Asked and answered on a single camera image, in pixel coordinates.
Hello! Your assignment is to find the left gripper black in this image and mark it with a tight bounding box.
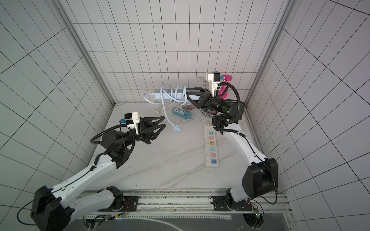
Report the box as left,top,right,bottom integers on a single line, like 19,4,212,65
121,115,167,146

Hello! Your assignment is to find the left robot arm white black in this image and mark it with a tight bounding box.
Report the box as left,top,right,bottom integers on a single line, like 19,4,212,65
30,112,166,231

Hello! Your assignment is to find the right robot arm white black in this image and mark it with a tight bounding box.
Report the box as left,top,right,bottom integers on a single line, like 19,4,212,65
186,82,278,204

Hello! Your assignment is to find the teal power strip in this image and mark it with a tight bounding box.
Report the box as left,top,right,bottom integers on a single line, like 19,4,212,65
172,107,192,119

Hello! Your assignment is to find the white multicolour power strip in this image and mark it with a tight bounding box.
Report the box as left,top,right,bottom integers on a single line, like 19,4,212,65
204,126,219,168

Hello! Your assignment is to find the purple striped glass bowl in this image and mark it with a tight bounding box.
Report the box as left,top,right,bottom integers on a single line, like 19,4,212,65
182,102,195,111

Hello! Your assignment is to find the chrome glass holder stand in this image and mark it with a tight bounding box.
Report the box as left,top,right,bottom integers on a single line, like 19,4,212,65
197,75,219,118

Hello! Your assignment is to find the pink wine glass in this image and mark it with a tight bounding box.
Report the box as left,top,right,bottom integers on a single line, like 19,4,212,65
216,74,233,99

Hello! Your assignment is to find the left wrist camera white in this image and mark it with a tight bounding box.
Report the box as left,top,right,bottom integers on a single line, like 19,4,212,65
120,112,140,135

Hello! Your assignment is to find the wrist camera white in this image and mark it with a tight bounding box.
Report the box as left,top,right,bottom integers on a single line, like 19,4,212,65
120,112,140,135
206,71,222,96

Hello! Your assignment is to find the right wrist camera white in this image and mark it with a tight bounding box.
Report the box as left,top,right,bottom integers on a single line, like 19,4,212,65
206,71,222,96

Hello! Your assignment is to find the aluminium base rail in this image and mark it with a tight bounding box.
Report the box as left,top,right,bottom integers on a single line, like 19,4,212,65
69,189,291,216

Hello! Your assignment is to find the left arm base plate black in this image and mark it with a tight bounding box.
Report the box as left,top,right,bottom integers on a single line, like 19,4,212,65
98,196,139,213

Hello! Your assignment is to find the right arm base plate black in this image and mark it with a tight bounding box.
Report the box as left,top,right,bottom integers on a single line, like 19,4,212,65
210,194,252,212

